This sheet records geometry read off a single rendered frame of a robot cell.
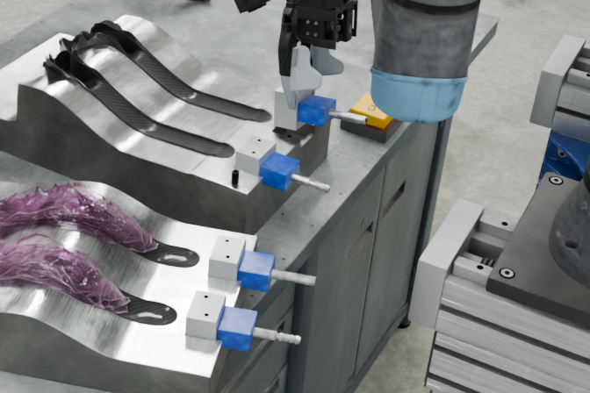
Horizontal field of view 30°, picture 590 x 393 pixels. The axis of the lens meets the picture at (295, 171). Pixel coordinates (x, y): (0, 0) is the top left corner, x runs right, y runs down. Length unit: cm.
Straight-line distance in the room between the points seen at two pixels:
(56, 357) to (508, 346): 50
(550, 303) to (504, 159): 213
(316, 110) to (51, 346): 51
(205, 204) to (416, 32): 71
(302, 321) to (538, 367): 64
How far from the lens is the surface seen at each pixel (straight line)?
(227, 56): 194
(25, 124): 163
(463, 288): 121
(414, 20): 83
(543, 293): 113
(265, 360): 174
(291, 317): 178
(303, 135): 162
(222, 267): 135
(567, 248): 115
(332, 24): 148
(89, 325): 128
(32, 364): 131
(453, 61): 85
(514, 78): 367
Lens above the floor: 174
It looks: 35 degrees down
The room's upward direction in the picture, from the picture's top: 6 degrees clockwise
